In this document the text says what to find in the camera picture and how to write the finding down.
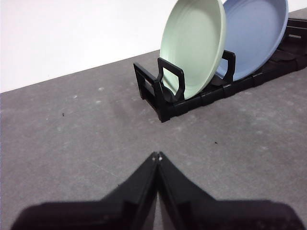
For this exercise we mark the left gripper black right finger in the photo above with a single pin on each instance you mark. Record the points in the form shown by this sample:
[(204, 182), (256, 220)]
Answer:
[(204, 213)]

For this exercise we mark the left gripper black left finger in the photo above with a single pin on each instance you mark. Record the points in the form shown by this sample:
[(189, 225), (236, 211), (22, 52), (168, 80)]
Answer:
[(108, 213)]

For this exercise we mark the green round plate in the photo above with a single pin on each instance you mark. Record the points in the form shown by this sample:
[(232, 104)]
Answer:
[(192, 48)]

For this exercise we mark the blue round plate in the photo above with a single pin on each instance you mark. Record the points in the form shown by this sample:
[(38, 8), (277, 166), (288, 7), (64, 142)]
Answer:
[(251, 36)]

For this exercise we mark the black plastic plate rack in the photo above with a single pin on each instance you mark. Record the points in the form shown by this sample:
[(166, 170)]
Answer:
[(182, 107)]

